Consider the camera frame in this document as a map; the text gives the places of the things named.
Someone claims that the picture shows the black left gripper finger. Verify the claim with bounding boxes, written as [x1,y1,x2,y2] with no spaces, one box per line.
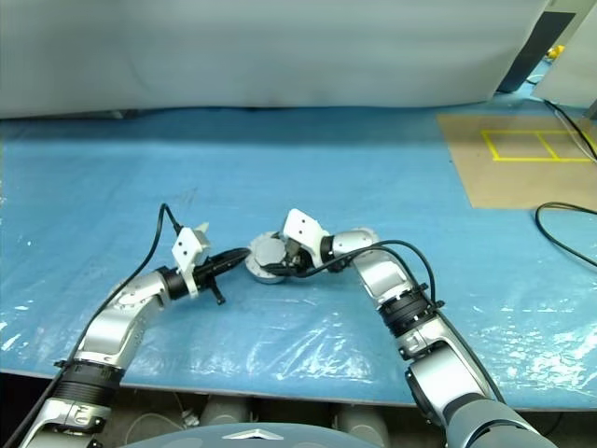
[215,255,249,280]
[214,248,252,267]

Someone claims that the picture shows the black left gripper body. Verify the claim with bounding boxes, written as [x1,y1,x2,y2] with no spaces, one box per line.
[193,258,227,306]

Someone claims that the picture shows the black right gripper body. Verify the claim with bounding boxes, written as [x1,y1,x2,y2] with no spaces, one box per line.
[287,245,313,280]

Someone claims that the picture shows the silver motor housing with stator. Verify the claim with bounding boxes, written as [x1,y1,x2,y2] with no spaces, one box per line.
[245,259,295,287]

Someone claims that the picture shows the silver motor end cover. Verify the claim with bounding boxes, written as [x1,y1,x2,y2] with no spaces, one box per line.
[246,231,289,276]

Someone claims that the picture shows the blue table cover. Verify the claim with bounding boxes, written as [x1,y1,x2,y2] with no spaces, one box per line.
[0,91,597,412]

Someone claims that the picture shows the clear plastic film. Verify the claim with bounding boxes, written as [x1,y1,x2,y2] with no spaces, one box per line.
[0,232,597,398]

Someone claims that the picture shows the grey rounded cylinder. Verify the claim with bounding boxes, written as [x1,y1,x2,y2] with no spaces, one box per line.
[200,396,251,427]
[333,403,391,448]

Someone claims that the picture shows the grey robot torso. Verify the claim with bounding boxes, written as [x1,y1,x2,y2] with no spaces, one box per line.
[118,423,351,448]

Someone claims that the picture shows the brown cardboard sheet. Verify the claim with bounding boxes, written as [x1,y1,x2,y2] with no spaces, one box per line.
[437,114,597,210]

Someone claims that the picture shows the white backdrop sheet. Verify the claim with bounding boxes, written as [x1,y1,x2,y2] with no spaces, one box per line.
[0,0,551,120]

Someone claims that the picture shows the white board panel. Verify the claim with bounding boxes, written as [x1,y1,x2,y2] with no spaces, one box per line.
[531,8,597,106]

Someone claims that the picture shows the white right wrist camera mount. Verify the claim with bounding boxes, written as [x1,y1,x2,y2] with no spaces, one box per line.
[282,208,330,272]

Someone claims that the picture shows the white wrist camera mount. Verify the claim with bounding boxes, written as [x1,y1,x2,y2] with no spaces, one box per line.
[171,227,211,298]
[282,208,330,272]

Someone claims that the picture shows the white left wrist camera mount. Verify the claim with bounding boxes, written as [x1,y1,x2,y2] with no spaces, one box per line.
[171,227,211,298]

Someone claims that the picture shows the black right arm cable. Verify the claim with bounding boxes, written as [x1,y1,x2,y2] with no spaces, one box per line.
[291,240,507,405]

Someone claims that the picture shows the black looped loose cable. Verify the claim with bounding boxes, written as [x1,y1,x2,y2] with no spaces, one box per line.
[535,201,597,271]

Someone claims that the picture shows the thin straight black cable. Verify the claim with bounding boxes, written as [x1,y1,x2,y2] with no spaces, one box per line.
[543,99,597,158]

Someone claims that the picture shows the thin white cable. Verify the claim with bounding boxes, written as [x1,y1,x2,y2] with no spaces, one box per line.
[549,109,597,162]

